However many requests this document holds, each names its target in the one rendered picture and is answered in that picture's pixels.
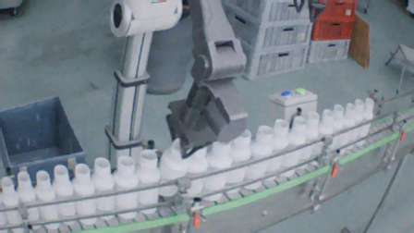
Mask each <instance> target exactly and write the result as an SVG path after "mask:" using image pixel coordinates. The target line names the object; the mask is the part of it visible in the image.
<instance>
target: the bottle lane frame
mask: <svg viewBox="0 0 414 233"><path fill-rule="evenodd" d="M406 131H407V132H408V133H409V136H407V135H406V133H405V135H404V138H403V140H402V141H400V142H399V143H398V145H397V148H396V152H395V160H394V161H393V162H392V163H394V162H396V161H397V160H399V159H400V158H402V157H404V156H406V155H408V154H409V153H411V152H412V151H413V148H414V124H412V125H410V126H409V127H406ZM398 135H399V131H398V132H396V133H394V134H392V135H389V136H388V137H387V138H386V137H384V139H382V140H379V141H376V142H375V143H373V144H370V143H369V146H367V147H365V146H364V148H362V149H361V150H360V149H359V150H358V151H356V152H354V153H353V152H352V153H351V154H349V155H346V156H345V157H344V158H342V159H340V160H339V163H340V165H342V167H343V170H340V169H339V168H337V170H336V173H335V175H334V176H333V177H330V179H329V181H328V183H327V186H326V188H325V191H324V193H323V194H324V198H323V200H322V201H321V203H323V202H326V201H328V200H330V199H332V198H333V197H335V196H336V195H338V194H340V193H342V192H344V191H346V190H349V189H351V188H352V187H353V186H355V185H357V184H359V183H360V182H361V181H363V180H365V179H367V178H370V177H371V176H373V175H375V174H377V173H378V172H380V171H381V170H383V169H384V168H385V166H386V163H385V162H384V155H385V153H387V151H388V150H387V148H388V144H389V143H391V142H392V143H391V146H390V148H389V152H390V153H392V151H393V149H394V147H395V144H396V140H397V138H398ZM389 156H390V154H389V153H387V156H386V157H385V160H386V162H387V163H388V159H389ZM315 168H316V167H315ZM329 168H330V166H329V165H325V166H323V167H322V168H319V169H317V168H316V169H315V170H314V171H311V172H307V171H306V172H307V174H306V175H304V176H301V177H300V176H299V175H297V176H298V177H297V178H293V179H291V180H288V179H287V182H285V183H282V184H278V183H276V186H273V187H272V188H270V189H267V188H266V187H265V186H264V187H265V190H262V191H259V192H256V191H253V192H254V193H253V194H250V195H247V196H245V197H243V196H242V195H241V194H240V195H241V198H240V199H237V200H234V201H230V200H229V199H228V198H227V197H226V198H227V199H228V202H225V203H219V204H217V203H216V202H214V205H213V206H210V207H207V208H203V211H202V214H203V215H204V216H205V217H206V219H208V221H207V222H206V223H202V221H201V220H200V223H199V225H198V227H194V230H193V233H254V232H257V231H259V230H262V229H265V228H267V227H270V226H273V225H276V224H278V223H281V222H284V221H285V220H287V219H290V218H292V217H293V216H295V215H298V214H301V213H303V212H306V211H308V210H310V208H311V206H312V205H313V202H312V201H311V197H310V194H311V191H312V190H313V189H315V187H316V186H314V184H315V182H316V179H317V178H319V177H321V181H320V182H319V185H318V190H320V188H321V186H322V184H323V181H324V178H325V177H326V174H327V172H328V169H329ZM321 203H320V204H321ZM172 212H173V215H170V216H168V217H167V216H166V217H162V216H161V215H160V214H158V215H159V216H160V218H157V219H152V220H149V219H148V218H147V217H146V216H145V219H146V221H143V222H142V221H140V222H136V221H134V220H133V219H132V223H130V224H125V225H123V224H121V223H120V222H119V221H118V222H119V224H120V225H117V226H113V227H112V226H108V224H107V223H106V227H99V228H97V227H96V226H95V225H94V224H92V225H93V227H94V228H93V229H87V230H85V229H84V228H83V227H82V226H81V228H82V230H81V231H75V232H74V231H72V230H71V229H70V228H69V232H68V233H183V231H180V229H181V224H186V223H188V222H189V215H188V214H187V213H183V214H179V215H177V214H176V213H175V212H174V211H173V210H172Z"/></svg>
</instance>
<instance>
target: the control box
mask: <svg viewBox="0 0 414 233"><path fill-rule="evenodd" d="M305 91H306V90H305ZM288 92H292V95H283V94H282V93H281V92H279V93H270V94H269V118H270V119H272V120H275V121H276V120H277V119H284V120H286V121H287V122H288V124H291V123H290V120H291V117H292V115H293V114H296V111H297V108H298V107H300V108H301V109H302V111H301V114H302V115H303V118H305V119H306V116H307V114H308V113H309V112H310V111H314V112H316V113H317V104H316V99H317V94H315V93H313V92H308V91H306V92H304V93H300V92H297V89H295V90H291V91H288Z"/></svg>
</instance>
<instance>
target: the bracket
mask: <svg viewBox="0 0 414 233"><path fill-rule="evenodd" d="M377 92H378V91H377V90H374V93H373V94H372V93H371V92H370V91H369V90H368V91H367V93H368V94H369V95H370V99H372V100H373V101H374V102H378V100H377V99H378V95H377ZM384 104H385V103H382V104H379V105H378V106H379V107H380V109H381V110H382V109H384ZM381 110H378V111H377V114H376V116H379V115H383V114H384V113H383V112H382V111H381ZM301 111H302V109H301V108H300V107H298V108H297V111H296V114H293V115H292V117H291V120H290V123H291V124H289V125H288V127H289V128H292V125H293V123H294V120H295V117H303V115H302V114H301ZM400 113H401V112H400V111H399V110H398V108H397V109H395V113H394V115H395V116H396V117H394V118H393V123H394V124H391V125H390V130H391V132H394V131H395V128H396V126H395V125H396V124H397V125H398V126H399V130H398V131H399V135H398V138H397V140H396V144H395V147H394V149H393V151H392V153H390V152H389V148H390V146H391V143H392V142H391V143H389V144H388V148H387V150H388V151H387V153H389V154H390V156H389V159H388V163H387V162H386V160H385V157H386V156H387V153H385V155H384V162H385V163H386V166H385V168H384V172H385V173H387V171H388V170H389V169H390V168H391V164H392V162H393V161H394V160H395V152H396V148H397V145H398V143H399V142H400V141H402V140H403V138H404V135H405V133H406V135H407V136H409V133H408V132H407V131H406V127H407V126H406V124H407V121H406V120H404V121H403V125H400V123H399V122H398V117H399V116H400ZM332 142H333V137H332V136H331V134H328V135H325V136H324V139H323V144H324V146H323V147H322V150H321V152H322V153H320V154H318V155H317V156H318V157H317V160H316V163H317V164H319V165H322V164H324V162H325V160H326V157H325V155H328V156H329V158H330V162H329V166H330V168H329V169H328V172H327V174H326V177H325V178H324V181H323V184H322V186H321V188H320V190H318V185H319V182H320V181H321V177H319V178H317V179H316V182H315V184H314V186H316V187H315V189H313V190H312V191H311V194H310V200H311V201H312V202H313V205H312V206H311V207H310V214H311V215H313V213H314V211H317V210H318V209H319V207H320V203H321V201H322V200H323V198H324V194H323V193H324V191H325V188H326V186H327V183H328V181H329V179H330V177H333V176H334V175H335V173H336V170H337V168H339V169H340V170H343V167H342V165H340V163H339V160H340V155H339V154H340V153H341V151H340V150H339V149H336V150H335V155H332V154H331V153H330V148H329V145H330V144H332ZM140 145H141V146H142V148H143V151H145V150H151V151H153V152H155V153H156V155H157V157H156V158H157V159H161V156H162V154H163V152H164V151H160V152H158V150H157V148H156V147H155V146H154V141H153V140H148V141H147V145H146V144H145V142H144V141H140ZM5 177H6V178H10V179H11V180H12V182H13V186H15V185H18V183H17V180H16V178H15V175H14V173H13V172H11V168H10V167H9V166H6V173H5ZM176 180H177V183H176V184H175V185H177V187H178V188H179V190H178V191H177V197H178V199H173V204H172V205H173V206H174V207H175V209H176V210H177V211H182V210H184V209H186V212H187V214H188V215H189V222H188V223H186V224H181V229H180V231H183V233H185V231H186V233H193V230H194V227H198V225H199V223H200V220H201V221H202V223H206V222H207V221H208V219H206V217H205V216H204V215H203V214H202V211H203V208H204V205H203V204H202V203H201V198H199V197H193V202H192V201H191V200H190V199H189V193H188V192H187V191H186V190H189V189H191V186H192V182H191V180H189V179H188V178H187V176H184V177H182V178H176ZM315 191H317V192H319V193H318V194H317V195H316V196H315V201H314V200H313V199H312V198H313V196H314V193H315ZM18 211H19V214H20V216H21V219H22V222H23V223H22V226H23V229H24V232H25V233H37V232H36V230H35V228H34V229H33V228H32V225H31V224H30V221H29V218H28V217H27V215H29V214H28V209H27V207H26V205H25V203H22V204H18Z"/></svg>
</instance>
